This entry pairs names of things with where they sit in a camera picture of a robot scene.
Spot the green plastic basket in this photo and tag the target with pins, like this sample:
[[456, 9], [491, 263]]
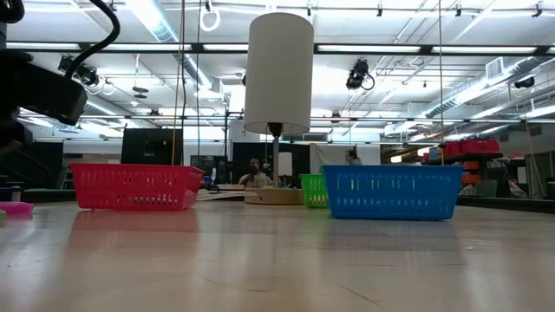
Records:
[[308, 177]]

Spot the black monitor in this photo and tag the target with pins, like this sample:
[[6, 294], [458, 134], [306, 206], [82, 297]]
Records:
[[152, 147]]

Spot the white shade wooden table lamp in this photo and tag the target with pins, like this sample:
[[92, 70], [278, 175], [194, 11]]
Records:
[[277, 73]]

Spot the black overhead camera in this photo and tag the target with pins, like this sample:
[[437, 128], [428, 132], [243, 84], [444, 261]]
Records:
[[357, 73]]

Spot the pink highlighter marker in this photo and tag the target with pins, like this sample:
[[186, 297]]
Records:
[[15, 208]]

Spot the blue plastic basket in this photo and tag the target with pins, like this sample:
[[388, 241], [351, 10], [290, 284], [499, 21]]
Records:
[[390, 170]]

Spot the green marker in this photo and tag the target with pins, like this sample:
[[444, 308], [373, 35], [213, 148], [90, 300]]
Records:
[[2, 215]]

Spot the red storage bin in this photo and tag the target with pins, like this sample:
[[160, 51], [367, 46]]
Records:
[[452, 149], [479, 146]]

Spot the red plastic basket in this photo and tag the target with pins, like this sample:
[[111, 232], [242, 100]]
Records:
[[130, 170]]

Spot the black shelf rack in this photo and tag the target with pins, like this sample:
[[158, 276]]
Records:
[[459, 155]]

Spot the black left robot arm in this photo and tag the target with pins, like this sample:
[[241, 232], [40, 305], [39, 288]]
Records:
[[8, 11]]

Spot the black ceiling-mounted camera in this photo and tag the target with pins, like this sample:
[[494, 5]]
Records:
[[84, 76], [524, 82]]

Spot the person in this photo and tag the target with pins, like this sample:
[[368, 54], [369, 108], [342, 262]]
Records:
[[353, 159], [256, 177]]

